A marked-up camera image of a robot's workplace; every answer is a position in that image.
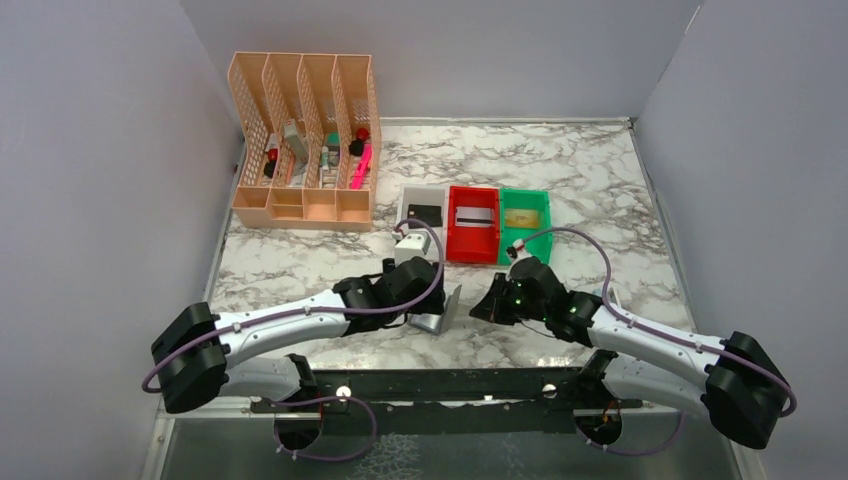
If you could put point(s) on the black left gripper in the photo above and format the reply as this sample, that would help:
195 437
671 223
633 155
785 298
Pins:
428 307

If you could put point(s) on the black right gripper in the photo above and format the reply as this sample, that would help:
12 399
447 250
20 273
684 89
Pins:
499 299

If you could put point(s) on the grey metal card holder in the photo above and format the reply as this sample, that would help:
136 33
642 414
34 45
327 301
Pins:
437 324

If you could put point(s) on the green plastic bin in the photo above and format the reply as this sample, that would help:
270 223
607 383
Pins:
521 199

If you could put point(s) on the red plastic bin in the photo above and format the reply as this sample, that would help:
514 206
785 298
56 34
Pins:
473 228

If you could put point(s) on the white plastic bin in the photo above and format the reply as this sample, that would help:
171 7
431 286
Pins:
427 203

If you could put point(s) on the peach plastic desk organizer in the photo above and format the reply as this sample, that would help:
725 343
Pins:
313 140

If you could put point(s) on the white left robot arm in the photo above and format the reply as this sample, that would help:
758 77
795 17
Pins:
202 355

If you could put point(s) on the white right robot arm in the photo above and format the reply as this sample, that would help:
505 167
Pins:
732 381

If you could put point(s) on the gold card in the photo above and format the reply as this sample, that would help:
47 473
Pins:
521 219

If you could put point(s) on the black card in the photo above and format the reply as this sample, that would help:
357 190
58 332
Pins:
432 215

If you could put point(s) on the white striped card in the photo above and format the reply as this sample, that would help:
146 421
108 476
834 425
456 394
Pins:
466 216

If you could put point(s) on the pink highlighter pen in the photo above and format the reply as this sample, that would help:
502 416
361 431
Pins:
362 169

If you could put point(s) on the red black stamp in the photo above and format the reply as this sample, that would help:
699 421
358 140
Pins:
357 145

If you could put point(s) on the green capped bottle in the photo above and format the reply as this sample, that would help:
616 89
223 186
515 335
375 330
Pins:
332 143

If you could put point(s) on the grey box in organizer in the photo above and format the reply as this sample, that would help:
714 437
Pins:
295 140

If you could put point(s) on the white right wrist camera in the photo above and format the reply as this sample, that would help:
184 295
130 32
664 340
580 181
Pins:
517 251

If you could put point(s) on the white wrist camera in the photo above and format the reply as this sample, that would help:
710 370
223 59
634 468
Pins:
415 244
517 251

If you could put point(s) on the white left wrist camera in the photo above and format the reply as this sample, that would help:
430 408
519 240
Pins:
415 244

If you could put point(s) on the black mounting rail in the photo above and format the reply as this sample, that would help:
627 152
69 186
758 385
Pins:
416 402

